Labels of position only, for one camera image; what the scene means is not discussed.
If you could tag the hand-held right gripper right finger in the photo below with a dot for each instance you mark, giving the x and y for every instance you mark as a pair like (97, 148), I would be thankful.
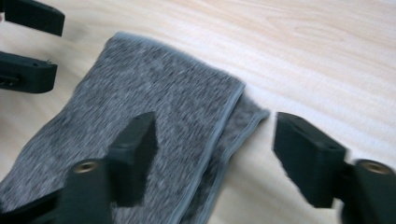
(308, 158)

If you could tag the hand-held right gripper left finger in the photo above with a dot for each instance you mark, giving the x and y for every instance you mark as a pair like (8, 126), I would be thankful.
(137, 155)

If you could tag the grey fleece cloth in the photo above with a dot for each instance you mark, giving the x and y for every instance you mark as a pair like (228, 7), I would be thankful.
(149, 99)

